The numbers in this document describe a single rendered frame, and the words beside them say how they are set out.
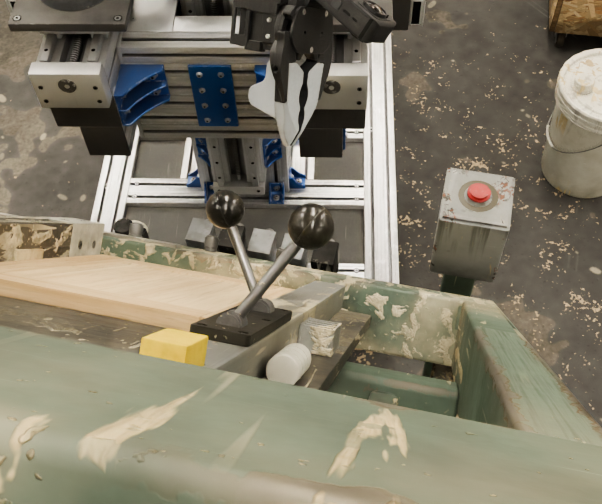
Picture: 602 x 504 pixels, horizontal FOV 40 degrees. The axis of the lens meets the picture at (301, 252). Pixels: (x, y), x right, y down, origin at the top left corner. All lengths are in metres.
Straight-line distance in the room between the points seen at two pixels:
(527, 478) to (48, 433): 0.11
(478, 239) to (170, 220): 1.11
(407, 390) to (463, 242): 0.49
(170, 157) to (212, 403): 2.27
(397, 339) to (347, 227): 0.95
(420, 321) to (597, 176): 1.36
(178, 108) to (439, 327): 0.78
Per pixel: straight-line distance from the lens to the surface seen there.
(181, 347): 0.51
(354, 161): 2.43
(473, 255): 1.50
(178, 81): 1.76
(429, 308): 1.36
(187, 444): 0.18
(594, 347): 2.44
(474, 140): 2.80
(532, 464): 0.22
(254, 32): 0.89
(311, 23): 0.87
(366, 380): 1.04
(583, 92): 2.49
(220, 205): 0.79
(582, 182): 2.65
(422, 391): 1.04
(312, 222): 0.65
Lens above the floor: 2.07
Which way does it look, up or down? 56 degrees down
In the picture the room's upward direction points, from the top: 3 degrees counter-clockwise
